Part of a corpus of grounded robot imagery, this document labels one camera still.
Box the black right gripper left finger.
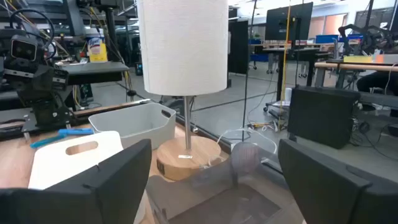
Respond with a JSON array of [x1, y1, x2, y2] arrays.
[[0, 139, 152, 224]]

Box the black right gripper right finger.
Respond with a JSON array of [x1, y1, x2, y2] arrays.
[[277, 138, 398, 224]]

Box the teal blue highlighter marker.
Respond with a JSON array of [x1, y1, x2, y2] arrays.
[[29, 133, 68, 149]]

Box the white plastic bin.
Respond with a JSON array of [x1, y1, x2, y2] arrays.
[[27, 130, 125, 190]]

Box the black desk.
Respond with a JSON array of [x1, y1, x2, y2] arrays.
[[58, 61, 130, 86]]

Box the disinfecting wipes canister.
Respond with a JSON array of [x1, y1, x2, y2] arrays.
[[86, 28, 108, 63]]

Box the black box cabinet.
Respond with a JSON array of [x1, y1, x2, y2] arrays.
[[287, 85, 361, 149]]

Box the grey plastic bin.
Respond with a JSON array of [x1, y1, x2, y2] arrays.
[[88, 102, 177, 150]]

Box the transparent smoky plastic bin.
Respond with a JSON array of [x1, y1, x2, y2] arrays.
[[145, 141, 282, 224]]

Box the wooden edged table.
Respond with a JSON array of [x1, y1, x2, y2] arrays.
[[313, 60, 398, 74]]

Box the white cylindrical lamp shade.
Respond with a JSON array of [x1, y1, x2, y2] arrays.
[[136, 0, 229, 182]]

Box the black work table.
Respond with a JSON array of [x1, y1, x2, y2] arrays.
[[262, 46, 332, 102]]

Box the blue storage bin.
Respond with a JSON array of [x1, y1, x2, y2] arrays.
[[315, 33, 363, 44]]

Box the black partition panel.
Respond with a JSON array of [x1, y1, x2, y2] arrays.
[[228, 20, 249, 75]]

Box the large black monitor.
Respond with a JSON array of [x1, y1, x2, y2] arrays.
[[265, 2, 314, 41]]

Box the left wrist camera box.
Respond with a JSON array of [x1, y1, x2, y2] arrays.
[[9, 34, 40, 63]]

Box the white and yellow floor cables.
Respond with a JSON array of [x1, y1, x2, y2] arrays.
[[247, 120, 280, 133]]

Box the white lamp cord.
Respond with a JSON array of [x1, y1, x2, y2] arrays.
[[206, 127, 278, 167]]

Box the yellow hanging cable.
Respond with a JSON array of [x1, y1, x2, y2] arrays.
[[277, 0, 292, 131]]

